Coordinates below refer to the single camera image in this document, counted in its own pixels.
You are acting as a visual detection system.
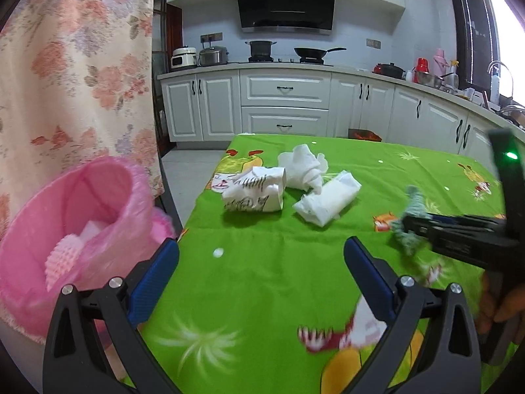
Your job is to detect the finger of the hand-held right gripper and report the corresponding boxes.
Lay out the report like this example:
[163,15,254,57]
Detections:
[427,213,508,223]
[404,218,508,242]

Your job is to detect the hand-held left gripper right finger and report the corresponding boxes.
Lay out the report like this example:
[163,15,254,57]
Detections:
[344,236,482,394]

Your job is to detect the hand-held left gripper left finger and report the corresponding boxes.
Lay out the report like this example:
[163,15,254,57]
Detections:
[42,238,181,394]

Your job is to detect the grey green rag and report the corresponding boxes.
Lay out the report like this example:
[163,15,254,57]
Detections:
[389,185,431,255]

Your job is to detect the white foam block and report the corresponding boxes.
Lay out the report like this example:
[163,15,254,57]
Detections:
[80,221,113,243]

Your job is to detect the plain pink foam net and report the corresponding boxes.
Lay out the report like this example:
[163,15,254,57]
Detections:
[45,234,85,292]

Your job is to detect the pink bin with plastic liner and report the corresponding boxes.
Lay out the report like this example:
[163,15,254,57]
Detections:
[0,156,178,343]

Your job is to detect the person's right hand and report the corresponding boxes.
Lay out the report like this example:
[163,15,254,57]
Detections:
[475,273,525,337]

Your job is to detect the folded white tissue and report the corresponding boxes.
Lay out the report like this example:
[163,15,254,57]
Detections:
[292,170,362,228]

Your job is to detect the green printed tablecloth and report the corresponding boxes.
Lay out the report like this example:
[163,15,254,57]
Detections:
[139,133,511,394]

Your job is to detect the wooden chair back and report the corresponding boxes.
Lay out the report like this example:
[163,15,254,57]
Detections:
[348,128,383,142]

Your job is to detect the crumpled white tissue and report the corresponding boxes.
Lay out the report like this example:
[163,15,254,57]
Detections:
[278,143,330,194]

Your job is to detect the chrome kitchen faucet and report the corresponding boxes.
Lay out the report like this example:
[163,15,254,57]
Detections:
[487,61,514,91]

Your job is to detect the crumpled white paper cup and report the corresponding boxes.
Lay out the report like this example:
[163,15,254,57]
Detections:
[221,166,285,214]

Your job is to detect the steel mixing bowl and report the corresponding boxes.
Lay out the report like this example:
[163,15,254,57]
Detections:
[413,71,444,89]

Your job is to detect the black and red casserole pot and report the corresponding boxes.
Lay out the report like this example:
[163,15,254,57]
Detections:
[373,62,405,78]

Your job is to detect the wooden glass door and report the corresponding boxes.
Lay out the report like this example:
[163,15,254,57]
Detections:
[152,0,183,157]

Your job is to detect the white lower kitchen cabinets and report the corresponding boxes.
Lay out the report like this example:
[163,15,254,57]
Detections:
[158,68,525,169]

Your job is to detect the white rice cooker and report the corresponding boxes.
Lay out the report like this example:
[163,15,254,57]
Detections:
[171,46,198,70]

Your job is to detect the black wok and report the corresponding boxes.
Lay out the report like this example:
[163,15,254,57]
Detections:
[294,47,347,63]

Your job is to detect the floral curtain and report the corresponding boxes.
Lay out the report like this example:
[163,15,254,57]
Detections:
[0,0,165,239]

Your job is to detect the silver pressure cooker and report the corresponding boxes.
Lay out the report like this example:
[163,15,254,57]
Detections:
[199,46,229,66]

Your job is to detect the gas stove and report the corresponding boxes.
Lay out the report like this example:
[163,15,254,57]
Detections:
[248,58,334,65]

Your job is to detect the black cooking pot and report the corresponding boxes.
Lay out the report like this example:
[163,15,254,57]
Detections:
[245,40,277,60]

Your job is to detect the black range hood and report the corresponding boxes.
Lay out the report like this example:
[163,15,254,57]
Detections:
[234,0,338,35]

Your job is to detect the dark window frame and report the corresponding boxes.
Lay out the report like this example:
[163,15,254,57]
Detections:
[447,0,525,103]

